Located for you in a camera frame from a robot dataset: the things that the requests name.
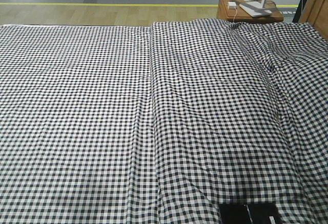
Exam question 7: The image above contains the black smartphone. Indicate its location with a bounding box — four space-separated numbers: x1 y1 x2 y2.
219 203 282 224

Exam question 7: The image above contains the black white checkered bed sheet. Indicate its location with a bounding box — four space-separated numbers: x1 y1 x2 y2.
1 25 160 223

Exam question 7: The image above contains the white desk lamp base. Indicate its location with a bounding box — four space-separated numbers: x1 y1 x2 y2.
239 0 272 17

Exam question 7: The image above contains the black white checkered duvet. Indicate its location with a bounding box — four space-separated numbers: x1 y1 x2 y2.
128 18 328 224

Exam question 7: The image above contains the wooden bedside table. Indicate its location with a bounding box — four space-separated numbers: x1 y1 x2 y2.
216 0 283 24

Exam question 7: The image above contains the white charger adapter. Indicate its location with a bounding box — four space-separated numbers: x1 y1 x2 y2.
227 1 237 9

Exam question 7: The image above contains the wooden headboard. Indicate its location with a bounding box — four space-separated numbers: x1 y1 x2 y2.
298 0 328 39

